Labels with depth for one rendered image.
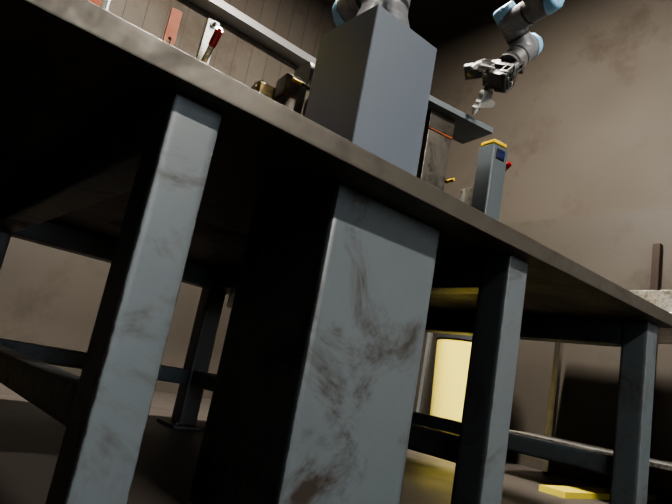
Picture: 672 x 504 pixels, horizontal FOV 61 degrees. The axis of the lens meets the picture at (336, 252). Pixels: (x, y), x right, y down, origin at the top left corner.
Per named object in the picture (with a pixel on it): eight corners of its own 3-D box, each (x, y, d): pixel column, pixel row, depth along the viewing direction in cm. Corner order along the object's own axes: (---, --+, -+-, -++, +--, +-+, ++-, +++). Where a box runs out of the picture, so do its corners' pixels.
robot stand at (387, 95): (412, 208, 127) (437, 48, 135) (345, 175, 115) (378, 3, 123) (352, 216, 142) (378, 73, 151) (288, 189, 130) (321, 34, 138)
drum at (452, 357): (510, 465, 334) (523, 348, 349) (465, 462, 308) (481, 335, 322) (450, 449, 368) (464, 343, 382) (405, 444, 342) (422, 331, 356)
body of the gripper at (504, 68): (505, 71, 167) (525, 54, 173) (479, 67, 172) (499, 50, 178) (504, 95, 172) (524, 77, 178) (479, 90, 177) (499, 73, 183)
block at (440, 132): (417, 260, 175) (438, 127, 185) (435, 258, 169) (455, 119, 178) (392, 251, 171) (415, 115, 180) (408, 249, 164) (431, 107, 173)
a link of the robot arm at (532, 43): (517, 36, 188) (530, 58, 190) (500, 50, 183) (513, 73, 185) (537, 25, 181) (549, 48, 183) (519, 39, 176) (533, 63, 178)
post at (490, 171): (476, 279, 187) (492, 155, 197) (493, 278, 181) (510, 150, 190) (459, 274, 184) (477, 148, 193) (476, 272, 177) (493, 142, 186)
